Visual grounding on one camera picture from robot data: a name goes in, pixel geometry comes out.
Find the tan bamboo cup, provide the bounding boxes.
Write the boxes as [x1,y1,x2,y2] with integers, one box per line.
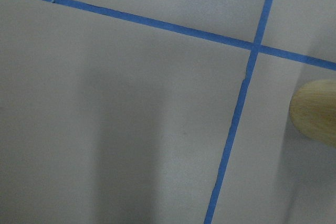
[289,79,335,147]

